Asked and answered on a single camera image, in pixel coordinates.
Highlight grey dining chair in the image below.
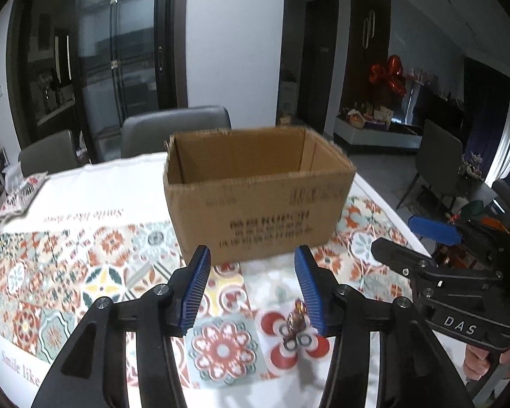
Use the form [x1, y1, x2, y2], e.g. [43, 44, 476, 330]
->
[18, 130, 86, 177]
[121, 106, 232, 158]

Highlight gold foil candy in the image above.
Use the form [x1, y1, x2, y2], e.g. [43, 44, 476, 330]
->
[282, 300, 312, 343]

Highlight dark grey chair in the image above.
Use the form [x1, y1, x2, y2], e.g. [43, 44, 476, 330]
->
[397, 119, 464, 211]

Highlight white printed bag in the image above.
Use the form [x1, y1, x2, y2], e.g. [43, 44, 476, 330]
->
[0, 172, 49, 222]

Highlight dark blue curtain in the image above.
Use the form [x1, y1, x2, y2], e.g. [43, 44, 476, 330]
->
[463, 57, 510, 188]

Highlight person's right hand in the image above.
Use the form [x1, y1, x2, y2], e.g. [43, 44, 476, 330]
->
[463, 340, 510, 385]

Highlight brown cardboard box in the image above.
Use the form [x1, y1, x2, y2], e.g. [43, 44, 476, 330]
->
[164, 126, 358, 264]

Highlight white low cabinet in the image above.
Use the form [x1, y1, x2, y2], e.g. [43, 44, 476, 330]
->
[334, 117, 423, 151]

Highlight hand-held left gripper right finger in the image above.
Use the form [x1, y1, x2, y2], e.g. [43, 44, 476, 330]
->
[294, 244, 474, 408]

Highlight red heart balloons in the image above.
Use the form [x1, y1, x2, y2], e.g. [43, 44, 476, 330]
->
[370, 54, 409, 98]

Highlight dark interior door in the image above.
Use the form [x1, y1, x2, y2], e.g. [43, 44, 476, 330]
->
[304, 0, 341, 134]

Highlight black television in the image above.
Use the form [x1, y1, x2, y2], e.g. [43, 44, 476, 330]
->
[412, 85, 466, 132]

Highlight dark wardrobe with handles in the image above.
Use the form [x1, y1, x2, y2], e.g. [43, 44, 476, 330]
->
[351, 0, 392, 107]

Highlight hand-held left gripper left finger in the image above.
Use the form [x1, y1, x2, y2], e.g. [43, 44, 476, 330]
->
[31, 244, 212, 408]

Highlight glass sliding door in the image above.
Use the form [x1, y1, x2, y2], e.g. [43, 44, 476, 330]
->
[74, 0, 188, 162]

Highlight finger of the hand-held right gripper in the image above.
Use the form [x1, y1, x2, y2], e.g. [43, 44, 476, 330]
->
[408, 215, 510, 264]
[371, 238, 503, 283]

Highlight white flower bouquet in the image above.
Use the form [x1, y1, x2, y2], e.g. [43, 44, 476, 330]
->
[459, 151, 485, 181]

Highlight floral patterned tablecloth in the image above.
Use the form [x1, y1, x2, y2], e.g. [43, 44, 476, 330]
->
[0, 153, 432, 408]

